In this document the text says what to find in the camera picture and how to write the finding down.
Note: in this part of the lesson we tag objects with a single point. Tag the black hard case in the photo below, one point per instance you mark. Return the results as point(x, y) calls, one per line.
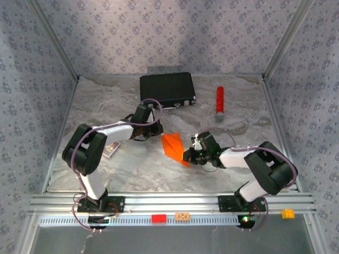
point(167, 87)

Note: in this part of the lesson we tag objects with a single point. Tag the aluminium side rail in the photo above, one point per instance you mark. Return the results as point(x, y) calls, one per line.
point(272, 105)
point(62, 132)

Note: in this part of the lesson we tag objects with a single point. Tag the red toy brick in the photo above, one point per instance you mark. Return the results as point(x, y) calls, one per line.
point(159, 218)

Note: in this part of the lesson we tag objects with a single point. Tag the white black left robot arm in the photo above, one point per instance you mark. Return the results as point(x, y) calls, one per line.
point(92, 185)

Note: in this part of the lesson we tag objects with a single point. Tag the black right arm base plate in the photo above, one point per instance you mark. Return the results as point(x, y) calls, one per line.
point(225, 203)

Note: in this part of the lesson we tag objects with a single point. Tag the red tube with silver cap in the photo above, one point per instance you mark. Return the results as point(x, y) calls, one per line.
point(220, 98)

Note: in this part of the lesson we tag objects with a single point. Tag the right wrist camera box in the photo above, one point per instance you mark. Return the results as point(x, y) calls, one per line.
point(197, 143)

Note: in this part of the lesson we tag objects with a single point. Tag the orange number tag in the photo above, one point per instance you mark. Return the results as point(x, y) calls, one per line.
point(182, 216)

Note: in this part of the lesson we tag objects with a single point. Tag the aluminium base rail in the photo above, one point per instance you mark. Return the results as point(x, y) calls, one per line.
point(172, 201)

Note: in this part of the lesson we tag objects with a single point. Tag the black controller board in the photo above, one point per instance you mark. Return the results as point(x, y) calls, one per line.
point(98, 220)
point(246, 221)

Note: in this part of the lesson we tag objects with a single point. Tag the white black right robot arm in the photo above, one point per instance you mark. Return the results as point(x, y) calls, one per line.
point(233, 158)

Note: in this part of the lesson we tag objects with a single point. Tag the yellow toy brick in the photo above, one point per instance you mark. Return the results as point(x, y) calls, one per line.
point(288, 213)

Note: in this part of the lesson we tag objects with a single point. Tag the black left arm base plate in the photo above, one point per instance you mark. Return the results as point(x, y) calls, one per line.
point(119, 204)

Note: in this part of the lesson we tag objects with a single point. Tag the orange paper sheet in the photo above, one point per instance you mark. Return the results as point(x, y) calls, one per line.
point(173, 148)

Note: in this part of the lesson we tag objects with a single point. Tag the aluminium frame post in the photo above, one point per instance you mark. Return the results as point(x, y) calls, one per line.
point(286, 39)

